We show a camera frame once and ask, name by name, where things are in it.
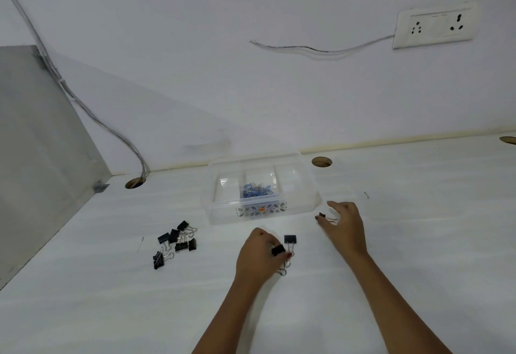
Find white wall socket plate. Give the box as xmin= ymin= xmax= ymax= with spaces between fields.
xmin=392 ymin=1 xmax=479 ymax=50

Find grey cable bundle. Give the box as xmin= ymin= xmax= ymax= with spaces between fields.
xmin=0 ymin=0 xmax=151 ymax=183

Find person's right forearm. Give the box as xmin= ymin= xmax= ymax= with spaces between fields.
xmin=350 ymin=252 xmax=454 ymax=354

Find pile of black binder clips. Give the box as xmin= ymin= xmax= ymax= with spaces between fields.
xmin=152 ymin=220 xmax=198 ymax=270

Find heap of blue paper clips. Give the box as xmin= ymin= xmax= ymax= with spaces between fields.
xmin=241 ymin=182 xmax=276 ymax=200

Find person's left hand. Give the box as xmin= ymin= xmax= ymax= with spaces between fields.
xmin=235 ymin=227 xmax=293 ymax=286

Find thin loose grey wires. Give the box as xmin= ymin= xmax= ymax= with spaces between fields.
xmin=248 ymin=34 xmax=396 ymax=59

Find person's left forearm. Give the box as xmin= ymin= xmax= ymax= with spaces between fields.
xmin=192 ymin=279 xmax=271 ymax=354

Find person's right hand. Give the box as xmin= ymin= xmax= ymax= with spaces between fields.
xmin=317 ymin=201 xmax=370 ymax=260

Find clear plastic compartment box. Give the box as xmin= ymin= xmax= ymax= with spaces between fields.
xmin=202 ymin=152 xmax=323 ymax=226

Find grey partition panel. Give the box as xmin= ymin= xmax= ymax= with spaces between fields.
xmin=0 ymin=45 xmax=112 ymax=290

